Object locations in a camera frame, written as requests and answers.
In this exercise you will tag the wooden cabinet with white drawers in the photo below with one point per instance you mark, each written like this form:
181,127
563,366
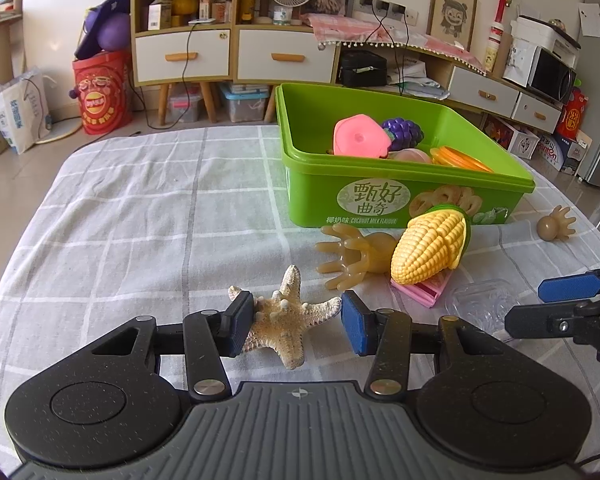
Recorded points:
229,51

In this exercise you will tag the white paper shopping bag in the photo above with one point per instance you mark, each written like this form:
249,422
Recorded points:
24,114

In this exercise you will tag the red cylindrical snack bin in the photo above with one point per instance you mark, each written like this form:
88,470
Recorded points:
103,91

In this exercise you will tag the black box on shelf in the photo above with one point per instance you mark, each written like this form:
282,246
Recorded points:
362,69

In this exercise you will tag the large beige toy octopus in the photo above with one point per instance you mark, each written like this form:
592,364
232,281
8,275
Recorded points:
356,255

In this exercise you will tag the clear plastic egg tray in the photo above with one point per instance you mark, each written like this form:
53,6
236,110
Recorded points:
483,304

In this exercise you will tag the small beige toy octopus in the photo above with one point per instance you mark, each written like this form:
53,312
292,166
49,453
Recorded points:
557,225

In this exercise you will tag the black microwave oven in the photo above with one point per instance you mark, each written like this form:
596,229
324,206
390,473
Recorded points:
538,70

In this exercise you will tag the green plastic storage box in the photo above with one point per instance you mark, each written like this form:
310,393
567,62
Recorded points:
382,193

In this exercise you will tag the yellow toy corn cob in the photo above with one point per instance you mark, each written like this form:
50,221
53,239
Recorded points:
431,243

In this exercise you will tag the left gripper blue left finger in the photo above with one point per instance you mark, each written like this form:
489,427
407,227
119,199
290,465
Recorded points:
209,336

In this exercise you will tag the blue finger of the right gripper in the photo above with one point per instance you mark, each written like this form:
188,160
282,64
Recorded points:
541,321
572,287

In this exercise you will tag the framed cartoon girl picture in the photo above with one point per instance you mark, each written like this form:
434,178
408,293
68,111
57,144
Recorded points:
452,21

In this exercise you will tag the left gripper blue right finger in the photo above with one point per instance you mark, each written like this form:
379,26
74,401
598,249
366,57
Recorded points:
384,334

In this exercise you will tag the pink checked cloth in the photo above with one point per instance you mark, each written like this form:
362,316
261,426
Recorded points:
335,29

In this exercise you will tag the pink toy peach half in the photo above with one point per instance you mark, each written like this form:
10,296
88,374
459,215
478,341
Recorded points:
360,136

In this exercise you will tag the beige dried starfish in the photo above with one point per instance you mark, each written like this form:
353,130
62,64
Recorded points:
280,322

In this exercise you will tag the pink flat toy block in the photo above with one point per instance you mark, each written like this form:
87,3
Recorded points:
426,293

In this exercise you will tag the grey checked tablecloth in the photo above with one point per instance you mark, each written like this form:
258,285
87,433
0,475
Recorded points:
164,224

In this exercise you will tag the orange toy pumpkin half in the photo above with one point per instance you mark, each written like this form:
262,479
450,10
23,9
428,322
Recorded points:
450,157

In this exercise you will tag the purple toy grapes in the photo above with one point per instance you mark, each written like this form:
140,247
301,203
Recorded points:
403,133

